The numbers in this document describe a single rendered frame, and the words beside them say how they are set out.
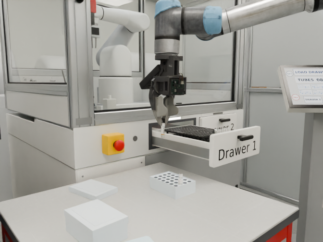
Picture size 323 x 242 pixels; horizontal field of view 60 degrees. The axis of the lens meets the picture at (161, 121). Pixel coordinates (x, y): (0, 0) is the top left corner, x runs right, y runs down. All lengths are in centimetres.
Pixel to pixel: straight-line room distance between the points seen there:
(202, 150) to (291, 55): 192
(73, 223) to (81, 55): 56
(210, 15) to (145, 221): 57
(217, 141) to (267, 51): 204
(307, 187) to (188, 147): 106
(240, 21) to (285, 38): 189
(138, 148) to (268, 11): 67
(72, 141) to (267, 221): 65
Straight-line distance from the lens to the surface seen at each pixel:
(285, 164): 286
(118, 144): 100
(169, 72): 82
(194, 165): 140
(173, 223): 72
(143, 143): 116
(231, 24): 95
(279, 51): 283
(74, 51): 99
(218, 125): 147
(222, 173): 160
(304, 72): 185
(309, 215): 200
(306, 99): 173
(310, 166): 189
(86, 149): 102
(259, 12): 95
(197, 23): 82
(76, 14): 101
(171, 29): 83
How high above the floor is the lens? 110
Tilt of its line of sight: 8 degrees down
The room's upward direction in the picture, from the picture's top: straight up
